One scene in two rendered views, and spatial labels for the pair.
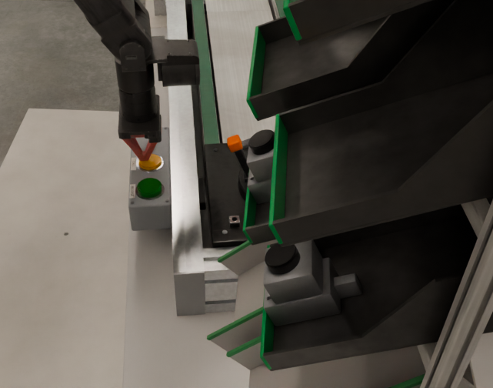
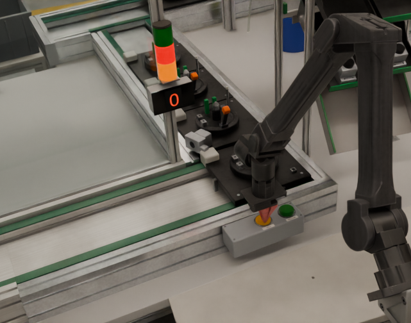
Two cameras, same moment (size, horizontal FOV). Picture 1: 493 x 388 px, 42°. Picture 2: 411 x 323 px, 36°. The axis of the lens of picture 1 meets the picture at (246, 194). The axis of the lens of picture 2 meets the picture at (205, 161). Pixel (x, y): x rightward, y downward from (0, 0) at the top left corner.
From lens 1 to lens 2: 1.91 m
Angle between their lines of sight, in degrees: 75
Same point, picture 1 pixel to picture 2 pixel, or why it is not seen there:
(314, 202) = (410, 11)
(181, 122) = (211, 225)
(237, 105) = (162, 221)
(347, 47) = (343, 9)
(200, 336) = (341, 200)
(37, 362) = not seen: hidden behind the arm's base
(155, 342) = not seen: hidden behind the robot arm
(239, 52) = (87, 241)
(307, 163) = (395, 15)
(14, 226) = (324, 306)
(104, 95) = not seen: outside the picture
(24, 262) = (347, 285)
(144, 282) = (324, 229)
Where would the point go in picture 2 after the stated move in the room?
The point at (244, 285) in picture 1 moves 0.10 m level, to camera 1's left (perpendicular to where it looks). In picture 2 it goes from (338, 147) to (354, 167)
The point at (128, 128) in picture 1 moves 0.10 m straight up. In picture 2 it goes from (280, 190) to (280, 157)
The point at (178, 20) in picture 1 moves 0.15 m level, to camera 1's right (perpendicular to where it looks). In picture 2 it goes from (63, 276) to (56, 237)
